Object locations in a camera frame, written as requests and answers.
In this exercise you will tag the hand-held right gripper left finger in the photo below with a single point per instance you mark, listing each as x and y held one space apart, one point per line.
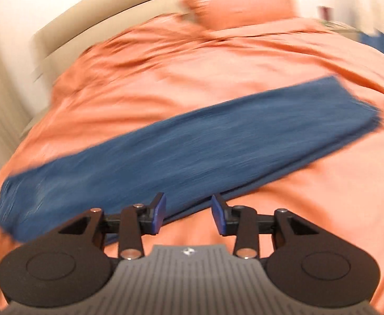
158 214

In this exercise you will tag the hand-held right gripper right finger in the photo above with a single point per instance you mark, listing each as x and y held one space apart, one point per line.
218 215

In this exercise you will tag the blue denim pants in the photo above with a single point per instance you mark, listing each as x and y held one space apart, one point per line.
192 147

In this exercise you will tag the orange duvet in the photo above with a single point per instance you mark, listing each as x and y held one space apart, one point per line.
211 72

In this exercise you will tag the beige padded headboard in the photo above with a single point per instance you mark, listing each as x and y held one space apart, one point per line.
113 13

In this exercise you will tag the orange pillow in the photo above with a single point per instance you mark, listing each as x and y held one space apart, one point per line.
244 6

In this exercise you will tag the dark red object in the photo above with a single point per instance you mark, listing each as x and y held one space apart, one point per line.
325 11

